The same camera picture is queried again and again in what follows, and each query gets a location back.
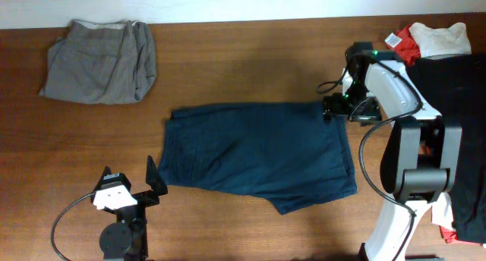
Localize dark blue shorts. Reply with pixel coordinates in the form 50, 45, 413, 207
158, 101, 357, 215

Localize black garment in pile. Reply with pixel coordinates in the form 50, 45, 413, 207
406, 53, 485, 244

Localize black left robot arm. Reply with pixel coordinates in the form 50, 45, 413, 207
91, 156, 168, 261

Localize folded grey shorts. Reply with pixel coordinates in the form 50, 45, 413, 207
39, 20, 157, 105

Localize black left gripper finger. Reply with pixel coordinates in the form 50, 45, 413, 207
146, 156, 168, 196
93, 166, 112, 192

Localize white cream garment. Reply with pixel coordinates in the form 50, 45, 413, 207
409, 22, 472, 58

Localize red white garment underneath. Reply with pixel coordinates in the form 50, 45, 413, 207
431, 193, 459, 244

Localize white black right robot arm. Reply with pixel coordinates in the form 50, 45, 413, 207
317, 42, 462, 260

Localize red garment with label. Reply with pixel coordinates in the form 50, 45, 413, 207
384, 25, 421, 66

